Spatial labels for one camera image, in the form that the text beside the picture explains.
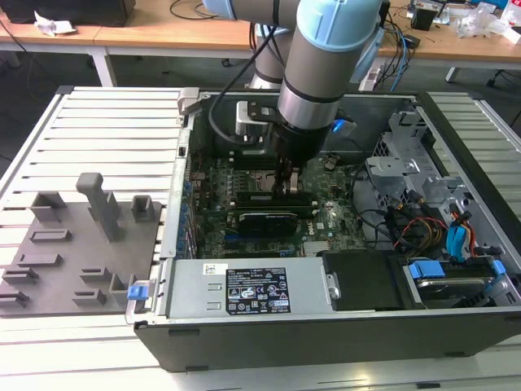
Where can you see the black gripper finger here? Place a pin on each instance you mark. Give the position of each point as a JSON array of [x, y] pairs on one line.
[[283, 175], [296, 181]]

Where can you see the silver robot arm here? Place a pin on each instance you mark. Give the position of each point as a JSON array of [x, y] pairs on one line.
[[317, 61]]

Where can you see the silver coin battery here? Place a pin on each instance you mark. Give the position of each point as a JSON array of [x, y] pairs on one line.
[[330, 165]]

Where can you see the green motherboard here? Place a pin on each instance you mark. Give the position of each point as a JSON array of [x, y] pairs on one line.
[[334, 228]]

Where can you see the silver chipset heat sink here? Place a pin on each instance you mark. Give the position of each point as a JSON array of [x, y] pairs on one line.
[[319, 248]]

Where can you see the silver drive cage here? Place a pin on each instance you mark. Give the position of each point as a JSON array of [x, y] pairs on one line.
[[390, 167]]

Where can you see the white power strip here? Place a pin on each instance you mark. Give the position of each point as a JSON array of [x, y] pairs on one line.
[[370, 77]]

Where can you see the grey plastic case latch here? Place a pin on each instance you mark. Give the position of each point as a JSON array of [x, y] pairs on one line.
[[189, 99]]

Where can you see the black plastic cover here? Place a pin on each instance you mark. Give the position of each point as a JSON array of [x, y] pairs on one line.
[[362, 281]]

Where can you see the grey power supply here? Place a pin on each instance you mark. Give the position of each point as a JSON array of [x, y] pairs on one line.
[[195, 293]]

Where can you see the small black box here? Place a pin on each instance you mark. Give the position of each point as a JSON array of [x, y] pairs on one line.
[[413, 40]]

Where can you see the black PC case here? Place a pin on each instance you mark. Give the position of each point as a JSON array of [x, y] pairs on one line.
[[325, 342]]

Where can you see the black electronic device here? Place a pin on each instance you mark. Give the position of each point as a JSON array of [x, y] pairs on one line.
[[425, 16]]

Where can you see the hard disk blue carrier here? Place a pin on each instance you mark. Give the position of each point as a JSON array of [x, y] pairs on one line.
[[447, 287]]

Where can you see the blue plastic case latch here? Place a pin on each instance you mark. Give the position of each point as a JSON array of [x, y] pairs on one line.
[[138, 291]]

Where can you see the wooden desk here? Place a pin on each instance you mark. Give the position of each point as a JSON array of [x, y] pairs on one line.
[[468, 51], [142, 32]]

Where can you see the clear plastic bag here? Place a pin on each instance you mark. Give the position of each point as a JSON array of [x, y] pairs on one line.
[[476, 20]]

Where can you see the grey parts rack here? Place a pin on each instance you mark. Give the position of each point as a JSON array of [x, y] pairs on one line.
[[53, 297]]

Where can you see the large black box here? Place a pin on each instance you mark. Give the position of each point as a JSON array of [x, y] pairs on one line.
[[69, 12]]

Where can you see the crumpled white paper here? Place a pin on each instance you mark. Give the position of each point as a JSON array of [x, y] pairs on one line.
[[53, 24]]

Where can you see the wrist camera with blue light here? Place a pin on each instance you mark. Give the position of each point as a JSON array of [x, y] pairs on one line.
[[338, 125]]

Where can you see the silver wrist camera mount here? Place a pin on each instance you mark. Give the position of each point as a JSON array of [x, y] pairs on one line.
[[242, 118]]

